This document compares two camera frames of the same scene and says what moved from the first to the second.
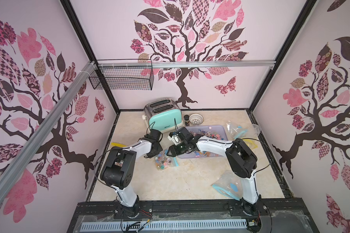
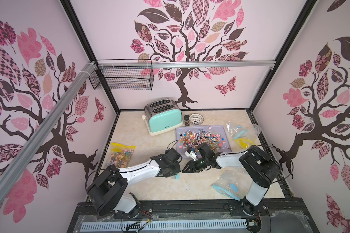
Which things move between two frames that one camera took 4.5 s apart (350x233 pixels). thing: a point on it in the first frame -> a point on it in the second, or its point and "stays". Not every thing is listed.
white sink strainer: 196,119 stays
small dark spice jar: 186,118 stays
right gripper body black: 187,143 -> 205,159
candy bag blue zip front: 237,132 stays
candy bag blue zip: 228,183 stays
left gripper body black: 154,153 -> 174,169
